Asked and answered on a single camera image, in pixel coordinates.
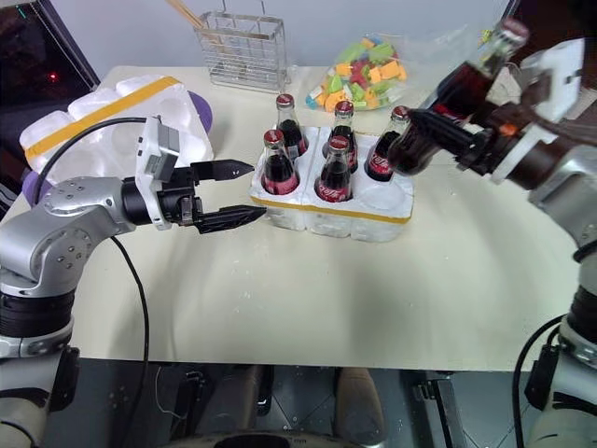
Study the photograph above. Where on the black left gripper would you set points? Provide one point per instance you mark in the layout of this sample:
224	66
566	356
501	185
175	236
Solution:
177	200

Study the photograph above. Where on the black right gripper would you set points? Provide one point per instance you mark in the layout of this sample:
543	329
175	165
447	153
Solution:
490	140

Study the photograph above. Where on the glass cola bottle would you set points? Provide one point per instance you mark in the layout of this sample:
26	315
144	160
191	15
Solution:
278	172
471	88
380	161
333	179
290	130
346	130

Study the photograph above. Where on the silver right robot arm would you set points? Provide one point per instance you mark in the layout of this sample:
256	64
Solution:
569	186

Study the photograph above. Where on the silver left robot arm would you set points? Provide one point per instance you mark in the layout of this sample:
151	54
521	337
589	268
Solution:
70	224

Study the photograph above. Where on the white styrofoam bottle crate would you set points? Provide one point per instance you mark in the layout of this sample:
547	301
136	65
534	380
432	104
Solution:
354	219

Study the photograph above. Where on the white styrofoam taped box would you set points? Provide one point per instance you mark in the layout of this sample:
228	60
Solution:
116	116

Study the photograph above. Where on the purple round mat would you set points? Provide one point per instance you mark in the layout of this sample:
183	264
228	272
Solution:
204	112

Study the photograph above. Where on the bag of coloured blocks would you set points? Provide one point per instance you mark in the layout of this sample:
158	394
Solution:
364	74

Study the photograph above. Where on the wooden chopstick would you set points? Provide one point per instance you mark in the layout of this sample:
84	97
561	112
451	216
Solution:
186	10
179	9

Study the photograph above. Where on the dark monitor screen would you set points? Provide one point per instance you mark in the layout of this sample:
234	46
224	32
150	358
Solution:
37	56

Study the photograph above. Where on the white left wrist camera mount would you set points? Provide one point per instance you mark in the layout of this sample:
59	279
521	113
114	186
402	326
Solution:
149	154

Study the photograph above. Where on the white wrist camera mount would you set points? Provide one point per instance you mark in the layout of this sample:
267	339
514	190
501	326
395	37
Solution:
149	154
559	79

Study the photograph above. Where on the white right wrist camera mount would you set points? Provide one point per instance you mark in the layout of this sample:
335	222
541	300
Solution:
559	79

